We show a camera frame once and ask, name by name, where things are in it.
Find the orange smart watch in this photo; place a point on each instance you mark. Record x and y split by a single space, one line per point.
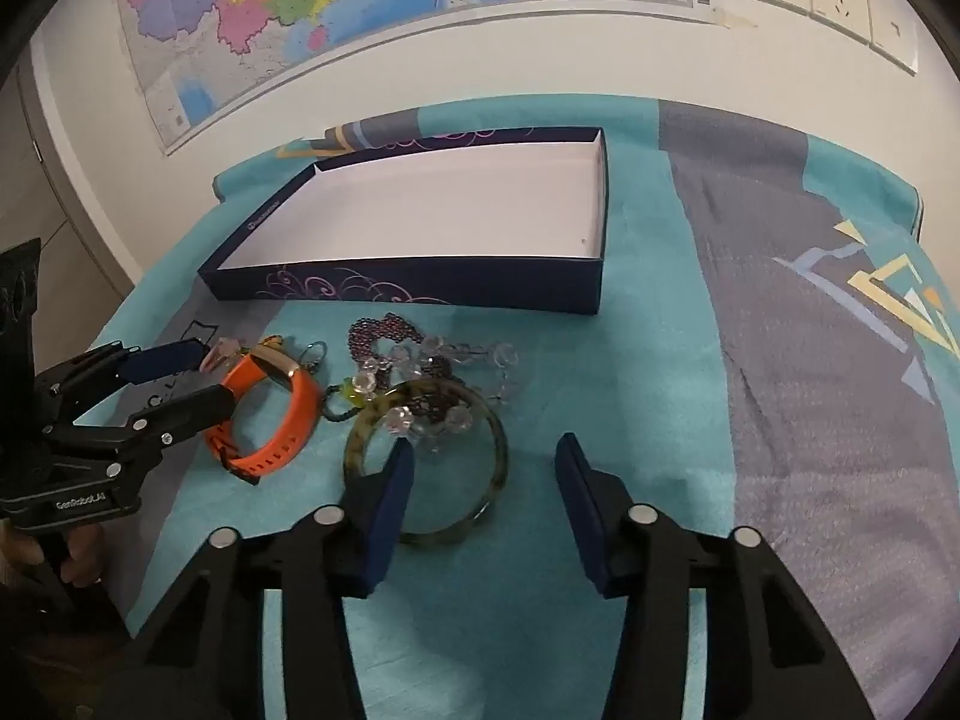
277 407

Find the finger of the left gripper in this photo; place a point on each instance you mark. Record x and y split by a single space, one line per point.
102 371
176 415

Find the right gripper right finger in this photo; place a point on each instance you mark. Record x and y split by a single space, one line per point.
768 652

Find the left hand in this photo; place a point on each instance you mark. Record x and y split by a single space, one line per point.
84 564

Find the grey wooden door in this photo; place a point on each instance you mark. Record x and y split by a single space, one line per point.
80 283

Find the tortoiseshell bangle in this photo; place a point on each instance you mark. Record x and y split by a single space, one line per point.
460 449

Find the teal grey bed sheet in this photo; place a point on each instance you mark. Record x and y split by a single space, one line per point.
773 349

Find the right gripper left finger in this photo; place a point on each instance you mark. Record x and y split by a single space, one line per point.
199 654

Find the dark blue tray box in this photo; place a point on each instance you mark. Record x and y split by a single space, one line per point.
512 218

